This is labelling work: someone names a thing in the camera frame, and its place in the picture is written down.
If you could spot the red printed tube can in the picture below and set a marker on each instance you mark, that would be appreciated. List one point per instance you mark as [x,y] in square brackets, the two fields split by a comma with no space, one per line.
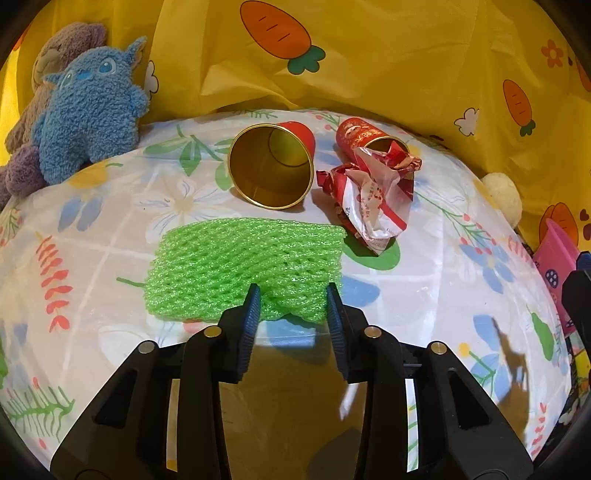
[355,136]

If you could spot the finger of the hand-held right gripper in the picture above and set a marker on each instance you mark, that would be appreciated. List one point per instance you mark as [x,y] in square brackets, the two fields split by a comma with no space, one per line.
[578,300]

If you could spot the crumpled red white wrapper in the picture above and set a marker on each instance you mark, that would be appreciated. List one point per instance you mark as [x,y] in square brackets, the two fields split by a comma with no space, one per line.
[374,203]

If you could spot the colourful printed cloth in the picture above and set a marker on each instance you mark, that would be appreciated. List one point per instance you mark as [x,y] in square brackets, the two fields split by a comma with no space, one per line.
[577,374]

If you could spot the cream plush ball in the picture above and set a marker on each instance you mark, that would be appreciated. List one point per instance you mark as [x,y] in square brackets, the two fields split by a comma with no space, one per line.
[503,196]

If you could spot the yellow carrot print curtain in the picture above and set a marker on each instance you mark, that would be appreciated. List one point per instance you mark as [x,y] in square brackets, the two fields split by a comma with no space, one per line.
[392,60]

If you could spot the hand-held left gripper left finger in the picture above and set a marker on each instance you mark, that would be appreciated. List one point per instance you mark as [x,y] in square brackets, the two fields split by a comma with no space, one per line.
[247,323]

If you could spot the pink plastic bin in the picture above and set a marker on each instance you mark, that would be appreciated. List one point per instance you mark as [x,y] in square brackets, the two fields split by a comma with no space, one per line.
[551,263]

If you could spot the blue plush monster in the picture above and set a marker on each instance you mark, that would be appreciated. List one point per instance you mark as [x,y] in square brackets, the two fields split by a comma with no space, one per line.
[87,115]

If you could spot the green foam net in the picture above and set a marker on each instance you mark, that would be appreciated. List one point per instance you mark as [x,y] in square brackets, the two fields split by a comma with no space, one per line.
[244,258]

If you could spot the purple teddy bear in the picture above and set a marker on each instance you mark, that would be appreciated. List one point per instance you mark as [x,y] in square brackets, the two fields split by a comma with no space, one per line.
[27,138]

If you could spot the floral plastic tablecloth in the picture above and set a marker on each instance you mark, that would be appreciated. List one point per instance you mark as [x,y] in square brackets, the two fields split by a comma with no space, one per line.
[115,221]

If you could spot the red cup with gold inside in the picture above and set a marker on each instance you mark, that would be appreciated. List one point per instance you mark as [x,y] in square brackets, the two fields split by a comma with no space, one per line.
[268,170]

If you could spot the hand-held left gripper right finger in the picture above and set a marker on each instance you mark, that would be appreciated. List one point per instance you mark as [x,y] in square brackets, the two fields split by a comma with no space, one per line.
[337,327]

